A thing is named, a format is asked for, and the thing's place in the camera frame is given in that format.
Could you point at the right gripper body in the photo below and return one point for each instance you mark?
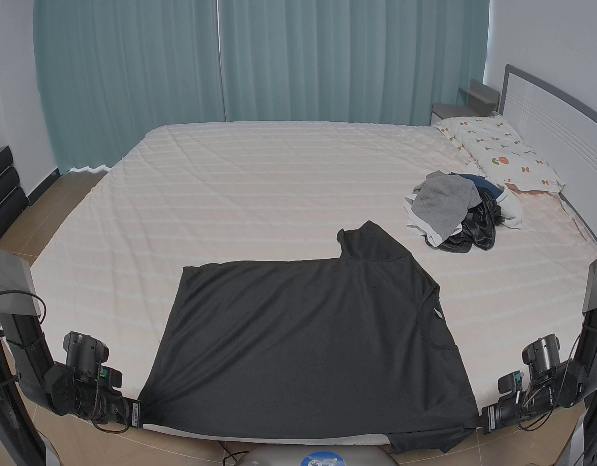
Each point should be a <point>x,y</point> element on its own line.
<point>504,415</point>

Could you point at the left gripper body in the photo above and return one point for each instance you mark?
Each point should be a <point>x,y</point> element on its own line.
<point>119,408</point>

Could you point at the black T-shirt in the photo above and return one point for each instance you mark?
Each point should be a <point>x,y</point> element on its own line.
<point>303,338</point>

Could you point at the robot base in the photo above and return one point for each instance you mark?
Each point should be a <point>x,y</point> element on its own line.
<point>279,457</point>

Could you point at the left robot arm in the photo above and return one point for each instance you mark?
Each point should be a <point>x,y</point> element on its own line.
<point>12,279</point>

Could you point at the pile of clothes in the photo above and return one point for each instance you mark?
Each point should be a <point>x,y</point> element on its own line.
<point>444,202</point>

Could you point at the bed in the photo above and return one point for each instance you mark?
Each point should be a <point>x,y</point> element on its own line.
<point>255,187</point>

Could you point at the black chest of drawers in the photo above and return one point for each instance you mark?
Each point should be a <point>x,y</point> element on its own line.
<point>2,192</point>

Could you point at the white printed pillow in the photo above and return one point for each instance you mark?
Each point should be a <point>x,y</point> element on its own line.
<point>502,148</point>

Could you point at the grey bedside table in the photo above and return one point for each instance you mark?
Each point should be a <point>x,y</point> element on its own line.
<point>466,107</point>

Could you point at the blue-green curtain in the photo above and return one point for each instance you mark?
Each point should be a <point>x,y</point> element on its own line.
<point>352,41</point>
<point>128,56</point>

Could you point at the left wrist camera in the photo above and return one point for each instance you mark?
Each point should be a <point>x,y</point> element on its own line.
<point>111,376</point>

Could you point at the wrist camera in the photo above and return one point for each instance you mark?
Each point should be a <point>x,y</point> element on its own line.
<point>111,376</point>
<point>508,382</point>

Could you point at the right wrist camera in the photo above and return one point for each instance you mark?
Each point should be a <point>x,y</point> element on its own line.
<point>508,382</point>

